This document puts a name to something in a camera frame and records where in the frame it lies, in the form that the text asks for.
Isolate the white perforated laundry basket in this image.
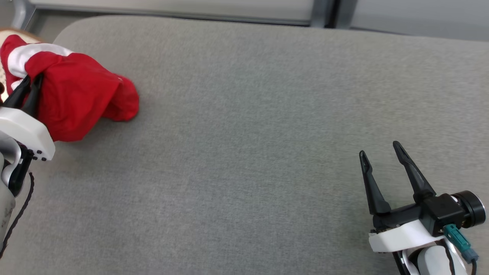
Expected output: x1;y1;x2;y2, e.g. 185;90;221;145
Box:
0;27;43;102

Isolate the right teal cable connector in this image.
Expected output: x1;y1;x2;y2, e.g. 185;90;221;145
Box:
443;224;479;264

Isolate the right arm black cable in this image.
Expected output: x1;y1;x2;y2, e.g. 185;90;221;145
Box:
436;240;479;275

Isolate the red and white garment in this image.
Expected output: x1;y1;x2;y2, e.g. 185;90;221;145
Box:
0;34;140;143

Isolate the grey metal frame corner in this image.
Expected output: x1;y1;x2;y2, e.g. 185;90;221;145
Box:
11;0;37;31

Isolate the grey partition base rail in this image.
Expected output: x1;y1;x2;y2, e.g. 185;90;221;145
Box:
29;0;314;27

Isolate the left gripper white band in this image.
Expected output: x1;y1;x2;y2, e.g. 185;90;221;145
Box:
0;73;56;162

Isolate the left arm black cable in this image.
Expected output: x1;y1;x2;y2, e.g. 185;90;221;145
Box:
0;172;35;259

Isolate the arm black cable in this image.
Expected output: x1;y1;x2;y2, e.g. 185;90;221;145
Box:
436;240;479;275
0;172;35;259

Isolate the grey partition post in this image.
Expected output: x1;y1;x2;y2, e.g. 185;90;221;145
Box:
310;0;354;29

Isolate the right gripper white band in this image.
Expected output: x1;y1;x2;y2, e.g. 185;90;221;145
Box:
359;141;446;254

